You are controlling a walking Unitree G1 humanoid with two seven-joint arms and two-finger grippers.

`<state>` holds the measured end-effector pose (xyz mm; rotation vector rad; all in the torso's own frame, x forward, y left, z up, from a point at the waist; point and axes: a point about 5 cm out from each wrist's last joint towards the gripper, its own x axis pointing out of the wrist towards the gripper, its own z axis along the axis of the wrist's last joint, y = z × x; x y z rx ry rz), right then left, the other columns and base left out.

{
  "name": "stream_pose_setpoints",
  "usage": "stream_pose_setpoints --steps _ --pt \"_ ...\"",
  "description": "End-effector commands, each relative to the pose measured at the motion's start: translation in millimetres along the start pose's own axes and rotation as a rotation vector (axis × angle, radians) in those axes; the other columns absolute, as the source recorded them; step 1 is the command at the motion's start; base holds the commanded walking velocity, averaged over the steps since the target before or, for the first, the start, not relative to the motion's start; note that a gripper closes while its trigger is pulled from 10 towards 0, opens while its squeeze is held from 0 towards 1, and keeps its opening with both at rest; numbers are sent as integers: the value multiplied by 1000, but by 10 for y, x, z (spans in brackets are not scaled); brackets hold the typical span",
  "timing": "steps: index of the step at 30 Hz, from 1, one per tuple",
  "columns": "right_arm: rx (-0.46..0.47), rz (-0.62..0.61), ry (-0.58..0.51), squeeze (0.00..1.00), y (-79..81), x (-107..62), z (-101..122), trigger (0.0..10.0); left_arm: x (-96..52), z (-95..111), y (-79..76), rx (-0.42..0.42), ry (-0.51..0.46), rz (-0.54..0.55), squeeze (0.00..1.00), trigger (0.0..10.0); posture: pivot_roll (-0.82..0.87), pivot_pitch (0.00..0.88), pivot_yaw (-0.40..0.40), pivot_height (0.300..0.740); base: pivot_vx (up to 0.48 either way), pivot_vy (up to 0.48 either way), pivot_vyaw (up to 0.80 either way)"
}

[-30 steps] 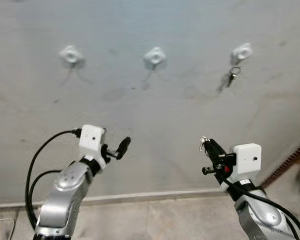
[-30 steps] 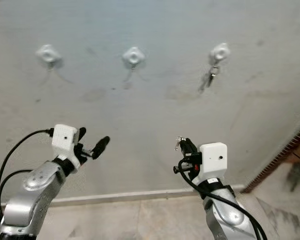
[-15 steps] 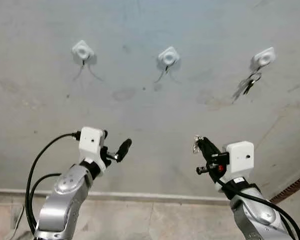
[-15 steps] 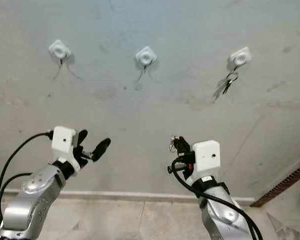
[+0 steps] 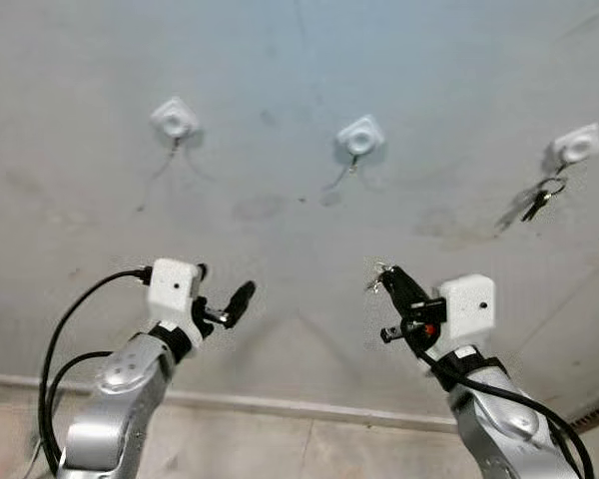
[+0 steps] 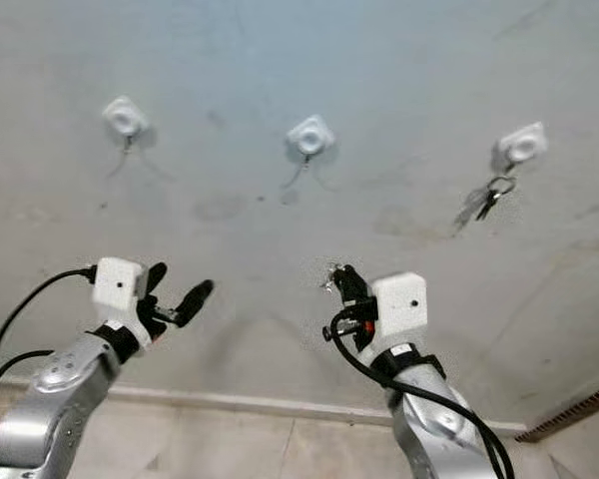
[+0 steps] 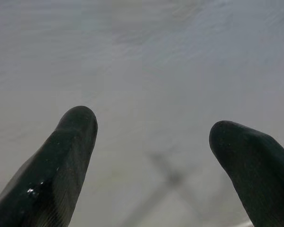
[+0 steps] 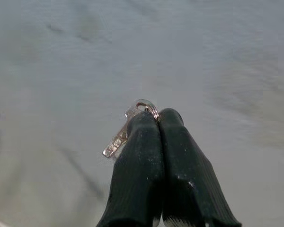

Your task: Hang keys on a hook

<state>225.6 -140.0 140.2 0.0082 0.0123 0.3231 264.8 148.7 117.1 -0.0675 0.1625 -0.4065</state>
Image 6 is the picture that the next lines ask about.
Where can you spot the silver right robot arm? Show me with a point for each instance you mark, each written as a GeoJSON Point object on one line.
{"type": "Point", "coordinates": [439, 429]}

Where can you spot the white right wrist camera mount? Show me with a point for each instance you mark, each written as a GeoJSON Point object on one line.
{"type": "Point", "coordinates": [399, 302]}

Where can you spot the white square wall hook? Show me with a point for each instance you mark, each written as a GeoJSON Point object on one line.
{"type": "Point", "coordinates": [522, 148]}
{"type": "Point", "coordinates": [125, 118]}
{"type": "Point", "coordinates": [309, 136]}

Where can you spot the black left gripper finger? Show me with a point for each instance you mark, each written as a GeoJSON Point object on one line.
{"type": "Point", "coordinates": [157, 277]}
{"type": "Point", "coordinates": [197, 298]}

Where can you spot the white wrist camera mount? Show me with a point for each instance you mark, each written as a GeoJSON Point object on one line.
{"type": "Point", "coordinates": [399, 302]}
{"type": "Point", "coordinates": [118, 284]}

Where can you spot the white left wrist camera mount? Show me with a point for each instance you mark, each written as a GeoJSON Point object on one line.
{"type": "Point", "coordinates": [118, 284]}

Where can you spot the red brick tiled pillar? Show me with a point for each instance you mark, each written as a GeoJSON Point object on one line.
{"type": "Point", "coordinates": [574, 409]}

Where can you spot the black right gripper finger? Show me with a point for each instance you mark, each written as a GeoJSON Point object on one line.
{"type": "Point", "coordinates": [356, 283]}
{"type": "Point", "coordinates": [347, 290]}

